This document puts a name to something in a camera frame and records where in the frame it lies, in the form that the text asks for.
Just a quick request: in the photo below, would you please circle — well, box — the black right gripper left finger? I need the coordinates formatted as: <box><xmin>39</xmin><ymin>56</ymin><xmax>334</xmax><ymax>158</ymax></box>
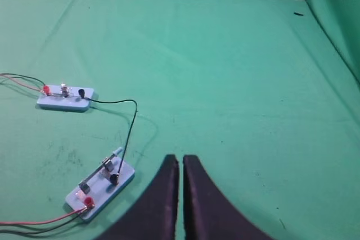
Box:
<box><xmin>97</xmin><ymin>154</ymin><xmax>179</xmax><ymax>239</ymax></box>

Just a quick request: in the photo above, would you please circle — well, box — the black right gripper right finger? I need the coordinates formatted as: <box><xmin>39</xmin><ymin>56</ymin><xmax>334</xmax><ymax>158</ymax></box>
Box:
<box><xmin>183</xmin><ymin>155</ymin><xmax>271</xmax><ymax>240</ymax></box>

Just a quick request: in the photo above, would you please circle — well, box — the blue knife switch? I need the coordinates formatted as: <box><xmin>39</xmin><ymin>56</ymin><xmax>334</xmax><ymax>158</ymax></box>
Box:
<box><xmin>65</xmin><ymin>147</ymin><xmax>135</xmax><ymax>222</ymax></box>

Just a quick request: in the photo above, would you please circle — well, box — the blue bulb holder board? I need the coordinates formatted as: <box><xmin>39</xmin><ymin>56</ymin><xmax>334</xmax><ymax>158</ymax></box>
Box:
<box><xmin>37</xmin><ymin>84</ymin><xmax>95</xmax><ymax>112</ymax></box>

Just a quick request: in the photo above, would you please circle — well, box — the green table cloth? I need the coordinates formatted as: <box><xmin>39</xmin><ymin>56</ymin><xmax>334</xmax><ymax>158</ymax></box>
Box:
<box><xmin>1</xmin><ymin>0</ymin><xmax>359</xmax><ymax>239</ymax></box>

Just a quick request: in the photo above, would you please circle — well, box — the red wire battery to switch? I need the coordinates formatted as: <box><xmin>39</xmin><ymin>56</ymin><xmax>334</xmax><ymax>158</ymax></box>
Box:
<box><xmin>0</xmin><ymin>207</ymin><xmax>88</xmax><ymax>225</ymax></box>

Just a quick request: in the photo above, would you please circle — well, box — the black wire bulb to switch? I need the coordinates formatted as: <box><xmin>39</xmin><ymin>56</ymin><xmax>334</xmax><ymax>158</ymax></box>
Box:
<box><xmin>83</xmin><ymin>97</ymin><xmax>138</xmax><ymax>179</ymax></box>

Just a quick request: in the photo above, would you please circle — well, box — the black wire rheostat to right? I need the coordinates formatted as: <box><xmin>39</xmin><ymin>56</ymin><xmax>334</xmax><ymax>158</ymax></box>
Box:
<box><xmin>1</xmin><ymin>214</ymin><xmax>81</xmax><ymax>236</ymax></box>

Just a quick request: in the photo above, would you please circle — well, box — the red wire to bulb board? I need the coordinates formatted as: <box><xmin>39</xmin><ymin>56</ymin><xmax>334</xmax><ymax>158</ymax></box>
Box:
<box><xmin>0</xmin><ymin>75</ymin><xmax>47</xmax><ymax>93</ymax></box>

